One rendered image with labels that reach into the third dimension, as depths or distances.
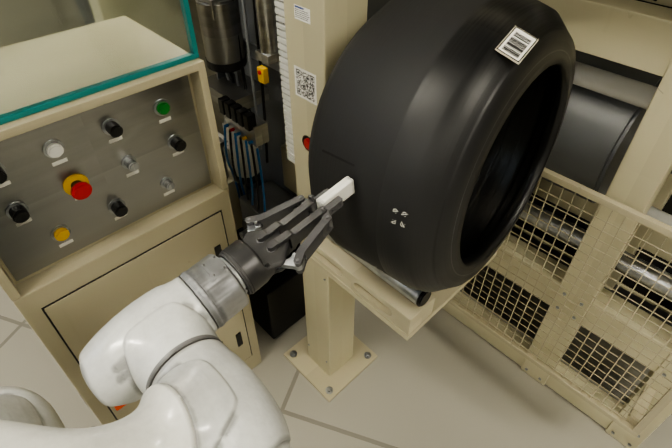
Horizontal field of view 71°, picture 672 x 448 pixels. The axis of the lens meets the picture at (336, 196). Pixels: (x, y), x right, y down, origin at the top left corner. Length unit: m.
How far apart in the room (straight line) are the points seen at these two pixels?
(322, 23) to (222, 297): 0.59
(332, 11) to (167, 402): 0.75
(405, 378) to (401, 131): 1.40
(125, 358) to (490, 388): 1.60
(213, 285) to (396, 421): 1.35
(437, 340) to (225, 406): 1.62
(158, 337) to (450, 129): 0.47
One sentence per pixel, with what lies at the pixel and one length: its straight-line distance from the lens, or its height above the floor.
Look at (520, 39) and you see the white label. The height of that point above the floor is 1.45.
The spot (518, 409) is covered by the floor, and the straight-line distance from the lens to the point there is 2.02.
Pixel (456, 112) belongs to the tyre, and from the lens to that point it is 0.70.
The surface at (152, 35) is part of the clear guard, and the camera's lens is 1.09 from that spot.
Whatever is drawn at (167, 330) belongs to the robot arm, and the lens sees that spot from 0.61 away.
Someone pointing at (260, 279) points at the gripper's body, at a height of 1.22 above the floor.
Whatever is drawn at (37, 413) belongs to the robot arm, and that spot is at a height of 0.96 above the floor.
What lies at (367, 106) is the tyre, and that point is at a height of 1.36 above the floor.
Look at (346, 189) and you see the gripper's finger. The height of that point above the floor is 1.25.
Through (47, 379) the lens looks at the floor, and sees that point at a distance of 2.25.
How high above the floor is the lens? 1.73
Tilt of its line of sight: 41 degrees down
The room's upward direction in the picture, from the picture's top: straight up
